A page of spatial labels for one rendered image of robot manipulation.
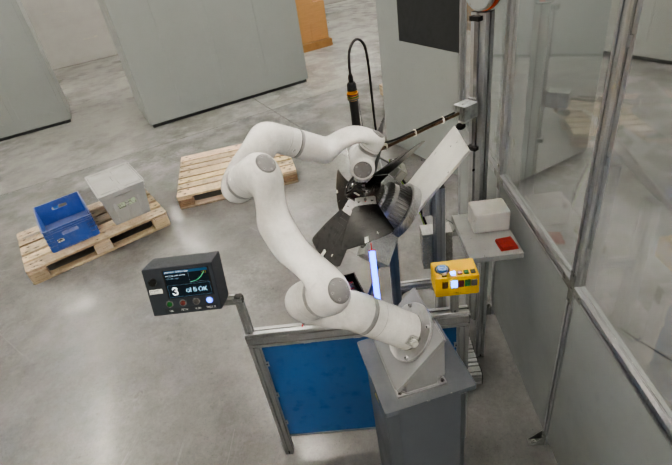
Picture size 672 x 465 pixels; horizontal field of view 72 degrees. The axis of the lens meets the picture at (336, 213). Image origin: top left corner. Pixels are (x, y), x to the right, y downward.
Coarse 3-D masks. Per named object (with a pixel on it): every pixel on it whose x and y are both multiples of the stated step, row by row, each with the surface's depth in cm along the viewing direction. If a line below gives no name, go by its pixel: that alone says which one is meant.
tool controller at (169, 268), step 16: (176, 256) 174; (192, 256) 171; (208, 256) 169; (144, 272) 165; (160, 272) 165; (176, 272) 165; (192, 272) 165; (208, 272) 165; (160, 288) 167; (192, 288) 167; (208, 288) 167; (224, 288) 175; (160, 304) 169; (176, 304) 169; (192, 304) 169; (208, 304) 169
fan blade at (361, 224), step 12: (372, 204) 193; (360, 216) 189; (372, 216) 187; (384, 216) 186; (348, 228) 187; (360, 228) 184; (372, 228) 181; (384, 228) 179; (348, 240) 183; (360, 240) 179; (372, 240) 176
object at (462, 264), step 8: (432, 264) 174; (440, 264) 174; (448, 264) 173; (456, 264) 172; (464, 264) 172; (472, 264) 171; (432, 272) 173; (448, 272) 169; (456, 272) 169; (432, 280) 175; (440, 280) 167; (448, 280) 167; (456, 280) 167; (464, 280) 167; (440, 288) 169; (448, 288) 169; (456, 288) 170; (464, 288) 170; (472, 288) 170; (440, 296) 172
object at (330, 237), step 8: (336, 216) 210; (344, 216) 207; (328, 224) 212; (336, 224) 209; (344, 224) 207; (320, 232) 214; (328, 232) 211; (336, 232) 208; (344, 232) 206; (312, 240) 218; (320, 240) 213; (328, 240) 210; (336, 240) 208; (320, 248) 213; (328, 248) 209; (336, 248) 207; (328, 256) 208; (336, 256) 206; (336, 264) 205
